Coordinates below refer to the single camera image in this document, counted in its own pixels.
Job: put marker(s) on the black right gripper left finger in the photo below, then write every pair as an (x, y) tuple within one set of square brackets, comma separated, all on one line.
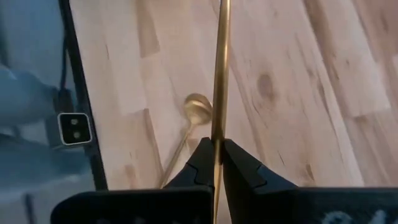
[(196, 180)]

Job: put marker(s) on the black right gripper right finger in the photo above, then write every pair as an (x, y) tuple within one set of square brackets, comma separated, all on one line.
[(248, 186)]

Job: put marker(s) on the gold metal spoon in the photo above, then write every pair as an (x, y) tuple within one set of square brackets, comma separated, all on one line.
[(197, 109), (221, 77)]

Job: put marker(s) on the black metal table frame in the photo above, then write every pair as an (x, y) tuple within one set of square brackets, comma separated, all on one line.
[(81, 93)]

